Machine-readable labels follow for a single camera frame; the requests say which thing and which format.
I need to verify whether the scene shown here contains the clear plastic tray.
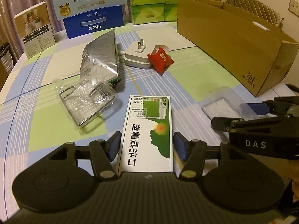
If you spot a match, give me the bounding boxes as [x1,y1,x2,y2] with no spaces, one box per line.
[201,86,259,120]

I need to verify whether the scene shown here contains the green white spray medicine box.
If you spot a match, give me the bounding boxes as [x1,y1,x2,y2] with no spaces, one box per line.
[116,95,173,175]

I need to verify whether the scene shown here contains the wire rack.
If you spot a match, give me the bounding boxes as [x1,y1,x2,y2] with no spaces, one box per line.
[56,78,117,128]

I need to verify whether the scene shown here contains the silver foil pouch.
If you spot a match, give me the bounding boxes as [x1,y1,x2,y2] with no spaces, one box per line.
[80,29,120,84]

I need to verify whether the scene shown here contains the red candy packet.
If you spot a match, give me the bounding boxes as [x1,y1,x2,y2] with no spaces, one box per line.
[147,48,174,75]

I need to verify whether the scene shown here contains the white power adapter plug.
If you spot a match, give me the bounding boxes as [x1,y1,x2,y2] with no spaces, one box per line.
[123,39,155,69]

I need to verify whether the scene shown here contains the white plastic spoon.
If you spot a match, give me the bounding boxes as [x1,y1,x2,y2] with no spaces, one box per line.
[117,43,170,56]

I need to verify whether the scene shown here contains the person's right hand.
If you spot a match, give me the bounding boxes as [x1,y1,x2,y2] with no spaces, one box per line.
[289,160,299,202]

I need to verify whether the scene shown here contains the brown cardboard box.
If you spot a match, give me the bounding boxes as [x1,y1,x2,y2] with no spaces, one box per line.
[177,0,298,97]

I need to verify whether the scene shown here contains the checkered tablecloth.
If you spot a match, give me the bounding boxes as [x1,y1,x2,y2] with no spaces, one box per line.
[1,22,292,220]

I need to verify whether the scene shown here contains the quilted beige chair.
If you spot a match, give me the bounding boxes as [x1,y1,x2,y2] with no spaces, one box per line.
[225,0,284,29]

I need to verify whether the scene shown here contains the dark blue milk carton box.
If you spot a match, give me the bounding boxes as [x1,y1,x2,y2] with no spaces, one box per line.
[63,5,124,39]

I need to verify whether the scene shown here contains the white beige product box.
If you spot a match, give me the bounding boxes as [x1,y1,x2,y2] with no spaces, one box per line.
[14,1,56,59]

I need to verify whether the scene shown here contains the pink curtain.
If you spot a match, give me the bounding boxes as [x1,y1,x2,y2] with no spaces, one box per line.
[1,0,64,61]

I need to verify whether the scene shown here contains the white wall data socket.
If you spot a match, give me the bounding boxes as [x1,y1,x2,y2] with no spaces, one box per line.
[288,0,299,17]

